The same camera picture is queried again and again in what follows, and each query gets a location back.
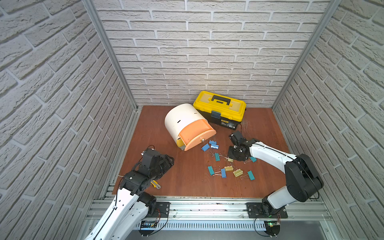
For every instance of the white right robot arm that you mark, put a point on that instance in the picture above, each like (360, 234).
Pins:
(302, 178)

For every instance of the blue binder clip shiny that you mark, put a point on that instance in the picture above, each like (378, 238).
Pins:
(213, 146)

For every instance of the right circuit board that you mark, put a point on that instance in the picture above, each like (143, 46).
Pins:
(272, 229)

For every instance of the round white drawer cabinet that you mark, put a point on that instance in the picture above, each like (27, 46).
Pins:
(179, 117)

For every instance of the teal binder clip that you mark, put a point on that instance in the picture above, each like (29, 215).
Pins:
(216, 156)
(251, 159)
(211, 171)
(249, 175)

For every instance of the yellow black toolbox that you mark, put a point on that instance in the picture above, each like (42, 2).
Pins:
(220, 110)

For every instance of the yellow utility knife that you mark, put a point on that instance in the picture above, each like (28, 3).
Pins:
(155, 184)

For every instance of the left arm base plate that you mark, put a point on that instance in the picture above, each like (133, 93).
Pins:
(159, 208)

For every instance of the blue binder clip left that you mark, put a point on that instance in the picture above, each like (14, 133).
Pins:
(206, 147)

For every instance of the left circuit board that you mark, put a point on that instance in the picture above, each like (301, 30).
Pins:
(147, 228)

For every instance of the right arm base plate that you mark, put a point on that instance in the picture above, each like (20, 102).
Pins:
(264, 210)

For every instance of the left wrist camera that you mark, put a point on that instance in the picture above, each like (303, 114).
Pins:
(149, 160)

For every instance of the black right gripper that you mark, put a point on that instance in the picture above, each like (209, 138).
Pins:
(230, 154)

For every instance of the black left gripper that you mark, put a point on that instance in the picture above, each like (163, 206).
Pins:
(165, 163)

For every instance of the blue binder clip lower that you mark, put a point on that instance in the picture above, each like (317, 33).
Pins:
(223, 175)

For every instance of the teal binder clip left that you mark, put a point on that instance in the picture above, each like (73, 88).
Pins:
(211, 171)

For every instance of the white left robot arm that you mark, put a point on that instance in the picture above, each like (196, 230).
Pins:
(131, 203)

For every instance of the aluminium rail frame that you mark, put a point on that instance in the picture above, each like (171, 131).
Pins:
(219, 214)

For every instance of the circuit board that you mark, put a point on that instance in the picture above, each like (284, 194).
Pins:
(147, 228)
(272, 229)

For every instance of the orange top drawer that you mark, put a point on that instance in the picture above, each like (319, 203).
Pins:
(194, 134)

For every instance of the teal binder clip upper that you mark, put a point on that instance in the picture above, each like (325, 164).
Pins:
(216, 156)

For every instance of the teal binder clip lower right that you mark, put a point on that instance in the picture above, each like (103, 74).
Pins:
(249, 175)

